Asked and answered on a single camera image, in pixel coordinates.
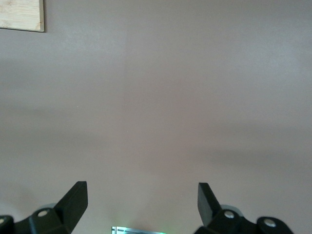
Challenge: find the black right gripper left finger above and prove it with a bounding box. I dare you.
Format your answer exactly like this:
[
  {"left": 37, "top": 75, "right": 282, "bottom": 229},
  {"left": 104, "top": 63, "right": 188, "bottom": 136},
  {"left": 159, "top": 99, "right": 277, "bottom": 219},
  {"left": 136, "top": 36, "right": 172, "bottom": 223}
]
[{"left": 0, "top": 181, "right": 88, "bottom": 234}]

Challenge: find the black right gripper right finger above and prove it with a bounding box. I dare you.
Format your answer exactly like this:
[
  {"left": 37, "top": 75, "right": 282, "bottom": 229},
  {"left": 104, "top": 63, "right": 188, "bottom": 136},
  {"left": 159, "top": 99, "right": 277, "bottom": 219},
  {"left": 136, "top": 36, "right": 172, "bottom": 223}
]
[{"left": 194, "top": 182, "right": 294, "bottom": 234}]

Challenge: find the bamboo cutting board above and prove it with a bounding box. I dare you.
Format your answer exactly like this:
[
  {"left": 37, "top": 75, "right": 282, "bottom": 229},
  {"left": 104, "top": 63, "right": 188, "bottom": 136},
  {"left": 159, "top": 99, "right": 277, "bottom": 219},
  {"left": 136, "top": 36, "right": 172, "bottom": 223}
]
[{"left": 0, "top": 0, "right": 45, "bottom": 33}]

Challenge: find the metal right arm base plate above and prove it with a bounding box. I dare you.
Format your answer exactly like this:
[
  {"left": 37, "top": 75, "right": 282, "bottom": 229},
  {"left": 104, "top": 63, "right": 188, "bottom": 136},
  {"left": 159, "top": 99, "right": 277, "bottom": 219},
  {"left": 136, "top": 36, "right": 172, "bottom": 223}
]
[{"left": 111, "top": 226, "right": 168, "bottom": 234}]

